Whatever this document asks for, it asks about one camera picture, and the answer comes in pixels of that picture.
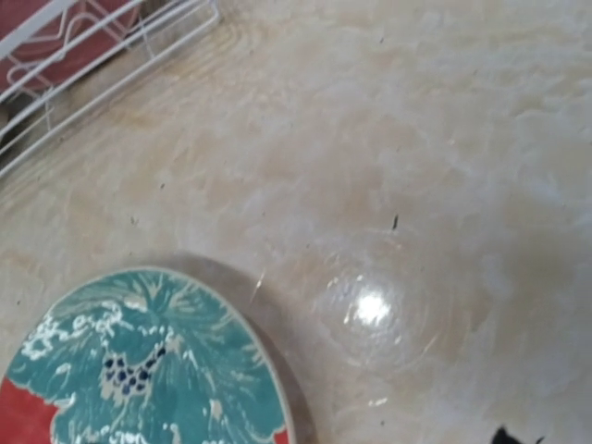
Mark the pink dotted scalloped plate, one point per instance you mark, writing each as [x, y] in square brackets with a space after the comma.
[67, 44]

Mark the white wire dish rack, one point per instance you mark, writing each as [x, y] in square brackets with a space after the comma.
[30, 121]

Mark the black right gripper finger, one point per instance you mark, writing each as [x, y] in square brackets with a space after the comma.
[502, 436]

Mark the red teal floral plate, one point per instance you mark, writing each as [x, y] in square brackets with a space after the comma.
[143, 355]

